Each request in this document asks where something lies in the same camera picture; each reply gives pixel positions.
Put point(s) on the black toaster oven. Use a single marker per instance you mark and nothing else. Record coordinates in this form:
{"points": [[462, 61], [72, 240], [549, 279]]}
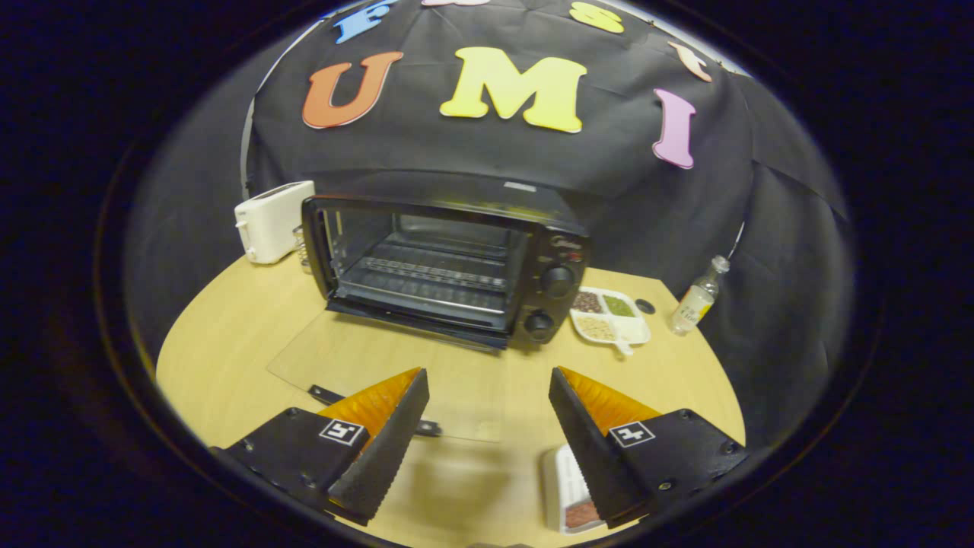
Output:
{"points": [[559, 255]]}

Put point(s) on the small metal object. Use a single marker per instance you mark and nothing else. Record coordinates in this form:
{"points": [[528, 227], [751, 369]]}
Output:
{"points": [[302, 247]]}

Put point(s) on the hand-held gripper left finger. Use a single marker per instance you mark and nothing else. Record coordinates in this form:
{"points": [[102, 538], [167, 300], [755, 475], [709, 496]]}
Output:
{"points": [[388, 449]]}

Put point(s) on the red raw meat steak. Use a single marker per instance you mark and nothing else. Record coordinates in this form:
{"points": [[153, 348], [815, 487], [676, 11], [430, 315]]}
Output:
{"points": [[582, 515]]}

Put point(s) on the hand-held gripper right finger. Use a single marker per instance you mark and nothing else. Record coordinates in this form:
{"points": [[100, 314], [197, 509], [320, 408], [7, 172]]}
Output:
{"points": [[586, 449]]}

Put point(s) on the white rectangular food tray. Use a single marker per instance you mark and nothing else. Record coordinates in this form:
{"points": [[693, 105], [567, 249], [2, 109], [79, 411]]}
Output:
{"points": [[561, 483]]}

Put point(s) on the white pop-up toaster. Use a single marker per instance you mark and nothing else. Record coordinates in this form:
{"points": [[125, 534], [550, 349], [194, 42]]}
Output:
{"points": [[274, 221]]}

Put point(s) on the white divided dish of beans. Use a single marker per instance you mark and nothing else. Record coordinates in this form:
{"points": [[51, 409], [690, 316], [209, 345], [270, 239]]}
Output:
{"points": [[635, 329]]}

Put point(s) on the small black round cap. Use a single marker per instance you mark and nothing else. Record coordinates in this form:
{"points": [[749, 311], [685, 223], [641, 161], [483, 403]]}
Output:
{"points": [[645, 307]]}

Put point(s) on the small clear glass bottle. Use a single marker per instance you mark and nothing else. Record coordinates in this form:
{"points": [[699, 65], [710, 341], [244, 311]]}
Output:
{"points": [[694, 304]]}

